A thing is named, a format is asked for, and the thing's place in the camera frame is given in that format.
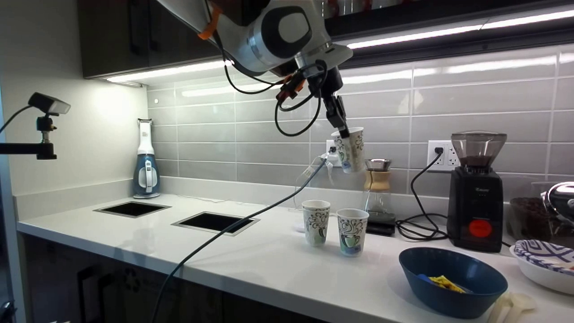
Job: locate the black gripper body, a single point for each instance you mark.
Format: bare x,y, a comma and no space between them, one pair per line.
325,82

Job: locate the blue and white pitcher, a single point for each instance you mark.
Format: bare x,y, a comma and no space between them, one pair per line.
145,173

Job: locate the black coffee scale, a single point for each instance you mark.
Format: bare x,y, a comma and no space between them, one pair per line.
382,227

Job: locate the white bowl with blue pattern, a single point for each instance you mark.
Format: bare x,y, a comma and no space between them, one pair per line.
547,263

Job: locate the dark upper cabinet shelf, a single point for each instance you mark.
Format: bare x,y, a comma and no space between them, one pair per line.
118,37

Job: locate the black camera on clamp arm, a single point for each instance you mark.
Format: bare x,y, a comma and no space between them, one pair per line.
48,105

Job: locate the dark blue bowl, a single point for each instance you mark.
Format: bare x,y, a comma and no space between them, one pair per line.
454,299

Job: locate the yellow crumpled wrapper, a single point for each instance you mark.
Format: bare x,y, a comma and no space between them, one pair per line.
448,285

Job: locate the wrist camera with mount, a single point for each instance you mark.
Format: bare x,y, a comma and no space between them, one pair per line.
328,55

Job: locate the chrome kettle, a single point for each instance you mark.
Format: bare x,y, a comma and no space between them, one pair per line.
561,204

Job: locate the black coffee grinder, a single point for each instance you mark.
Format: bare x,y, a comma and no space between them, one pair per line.
475,204

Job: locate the dark lower cabinet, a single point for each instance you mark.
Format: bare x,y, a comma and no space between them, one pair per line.
59,281

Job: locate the under-cabinet light strip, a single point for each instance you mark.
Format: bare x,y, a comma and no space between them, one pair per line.
167,71
477,26

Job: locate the glass carafe with wooden collar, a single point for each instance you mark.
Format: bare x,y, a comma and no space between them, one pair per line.
378,198

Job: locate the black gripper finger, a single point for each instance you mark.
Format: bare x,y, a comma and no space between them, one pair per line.
343,118
332,110

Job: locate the cream cloth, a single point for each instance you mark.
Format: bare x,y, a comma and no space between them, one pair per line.
511,308

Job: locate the white mug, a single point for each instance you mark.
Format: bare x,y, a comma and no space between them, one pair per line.
348,6

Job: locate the dark glass jar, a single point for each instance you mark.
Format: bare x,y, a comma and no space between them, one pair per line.
527,218

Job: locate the patterned paper cup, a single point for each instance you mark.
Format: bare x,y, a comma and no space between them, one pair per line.
352,236
352,154
316,204
316,227

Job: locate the white wall outlet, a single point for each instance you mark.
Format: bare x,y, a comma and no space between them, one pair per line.
450,162
328,145

